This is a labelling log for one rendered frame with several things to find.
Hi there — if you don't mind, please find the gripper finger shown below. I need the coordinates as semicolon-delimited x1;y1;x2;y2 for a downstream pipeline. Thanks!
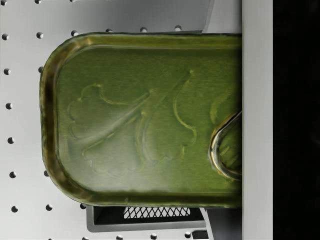
199;207;243;240
201;0;243;35

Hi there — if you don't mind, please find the flat-sided can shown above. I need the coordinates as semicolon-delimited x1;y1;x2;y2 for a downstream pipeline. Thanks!
39;32;243;209

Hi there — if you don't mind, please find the dark grey basket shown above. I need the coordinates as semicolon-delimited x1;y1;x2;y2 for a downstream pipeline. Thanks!
85;205;208;234

